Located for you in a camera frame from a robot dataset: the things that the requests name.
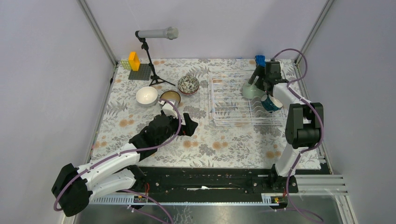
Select plain white bowl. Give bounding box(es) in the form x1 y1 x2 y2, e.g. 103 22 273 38
135 86 158 107

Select floral patterned table mat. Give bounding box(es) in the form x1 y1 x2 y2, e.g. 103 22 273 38
91 59 287 168

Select black microphone tripod stand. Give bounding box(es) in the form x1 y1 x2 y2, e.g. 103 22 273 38
136 37 176 86

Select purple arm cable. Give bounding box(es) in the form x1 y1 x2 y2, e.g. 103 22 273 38
53 98 183 224
271 48 325 223

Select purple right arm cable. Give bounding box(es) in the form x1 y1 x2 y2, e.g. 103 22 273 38
271 48 325 223

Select pale green toy block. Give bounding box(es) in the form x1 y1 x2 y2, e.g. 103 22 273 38
120 60 132 70

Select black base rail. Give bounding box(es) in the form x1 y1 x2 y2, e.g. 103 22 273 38
130 167 299 203

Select grey building base plate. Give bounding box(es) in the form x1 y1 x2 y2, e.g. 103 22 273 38
128 63 152 81

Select yellow toy block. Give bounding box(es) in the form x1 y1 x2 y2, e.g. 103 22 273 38
128 51 141 71

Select teal white mug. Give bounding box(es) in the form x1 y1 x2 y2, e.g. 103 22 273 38
261 94 283 113

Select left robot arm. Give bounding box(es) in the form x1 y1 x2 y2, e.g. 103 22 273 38
51 114 182 217

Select white wire dish rack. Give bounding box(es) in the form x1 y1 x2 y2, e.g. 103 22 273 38
210 70 288 126

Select pink patterned bowl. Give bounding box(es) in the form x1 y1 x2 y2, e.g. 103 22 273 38
177 76 199 95

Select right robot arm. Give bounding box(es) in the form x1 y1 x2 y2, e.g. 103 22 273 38
241 59 324 192

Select black gold striped bowl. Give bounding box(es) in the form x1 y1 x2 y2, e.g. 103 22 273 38
160 91 181 107

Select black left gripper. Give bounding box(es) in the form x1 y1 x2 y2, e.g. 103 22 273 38
156 110 198 146

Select small blue block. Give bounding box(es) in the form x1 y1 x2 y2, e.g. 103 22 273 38
255 55 266 67

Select pale green ceramic bowl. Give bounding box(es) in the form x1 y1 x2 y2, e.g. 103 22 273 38
242 81 266 100

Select grey microphone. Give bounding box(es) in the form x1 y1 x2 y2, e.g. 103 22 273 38
135 27 179 40

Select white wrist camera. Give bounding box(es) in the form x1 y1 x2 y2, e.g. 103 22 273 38
278 61 284 71
162 102 178 119

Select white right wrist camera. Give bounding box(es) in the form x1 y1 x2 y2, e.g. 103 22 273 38
278 61 284 71

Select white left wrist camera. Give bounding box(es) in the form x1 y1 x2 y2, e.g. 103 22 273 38
162 102 178 119

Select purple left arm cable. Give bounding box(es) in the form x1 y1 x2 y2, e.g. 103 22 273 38
53 98 183 224

